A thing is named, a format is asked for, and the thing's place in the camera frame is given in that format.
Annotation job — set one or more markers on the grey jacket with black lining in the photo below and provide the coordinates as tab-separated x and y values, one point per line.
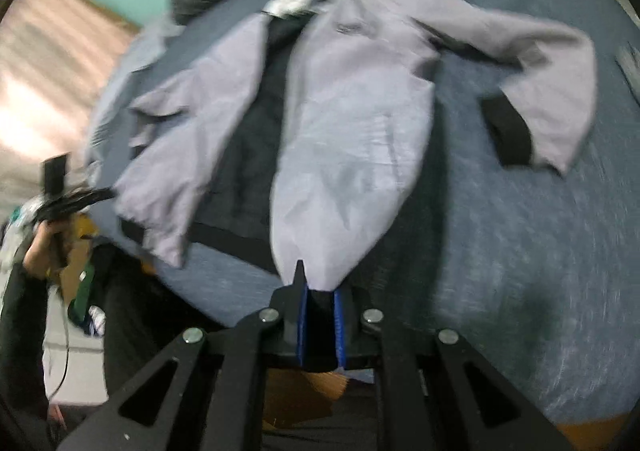
350	131

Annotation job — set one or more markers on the small grey cloth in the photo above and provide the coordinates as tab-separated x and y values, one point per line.
629	71

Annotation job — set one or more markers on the light grey bed sheet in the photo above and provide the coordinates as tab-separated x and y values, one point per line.
130	81

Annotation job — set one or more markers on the bed with blue sheet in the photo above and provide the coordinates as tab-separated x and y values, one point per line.
500	241

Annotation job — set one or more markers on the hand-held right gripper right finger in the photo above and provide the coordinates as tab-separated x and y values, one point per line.
340	331

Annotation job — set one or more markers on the pink curtain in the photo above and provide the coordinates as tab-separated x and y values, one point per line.
45	81

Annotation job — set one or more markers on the person's left forearm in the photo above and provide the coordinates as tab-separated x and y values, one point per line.
20	331

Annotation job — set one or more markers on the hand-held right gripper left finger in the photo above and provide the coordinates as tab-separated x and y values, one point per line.
301	326

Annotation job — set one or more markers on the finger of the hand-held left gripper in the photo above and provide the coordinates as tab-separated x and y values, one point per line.
97	196

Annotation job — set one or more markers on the person's left hand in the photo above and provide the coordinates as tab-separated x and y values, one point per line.
35	256

